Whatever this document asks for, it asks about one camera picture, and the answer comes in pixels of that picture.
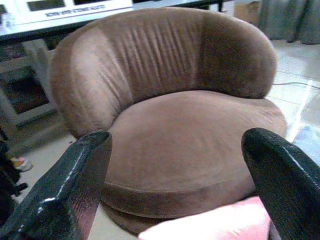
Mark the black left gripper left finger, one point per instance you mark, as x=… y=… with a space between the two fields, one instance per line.
x=62 y=190

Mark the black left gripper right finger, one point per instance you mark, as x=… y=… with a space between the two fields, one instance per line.
x=287 y=185

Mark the pink pillow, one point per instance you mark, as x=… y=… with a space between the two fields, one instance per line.
x=212 y=222

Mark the pink white slipper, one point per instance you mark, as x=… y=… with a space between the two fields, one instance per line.
x=23 y=165

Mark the black bag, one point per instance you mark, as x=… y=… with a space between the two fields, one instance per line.
x=7 y=170

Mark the brown round armchair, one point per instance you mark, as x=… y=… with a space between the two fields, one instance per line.
x=175 y=140

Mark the grey curtain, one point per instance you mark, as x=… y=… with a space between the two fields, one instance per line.
x=287 y=20

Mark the white printed long box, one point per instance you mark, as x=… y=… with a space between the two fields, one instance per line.
x=75 y=18

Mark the brown cardboard box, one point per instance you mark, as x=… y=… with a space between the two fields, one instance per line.
x=246 y=11

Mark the white shelf frame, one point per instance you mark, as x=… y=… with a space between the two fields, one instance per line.
x=37 y=110

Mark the white table black frame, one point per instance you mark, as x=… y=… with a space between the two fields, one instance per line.
x=15 y=31

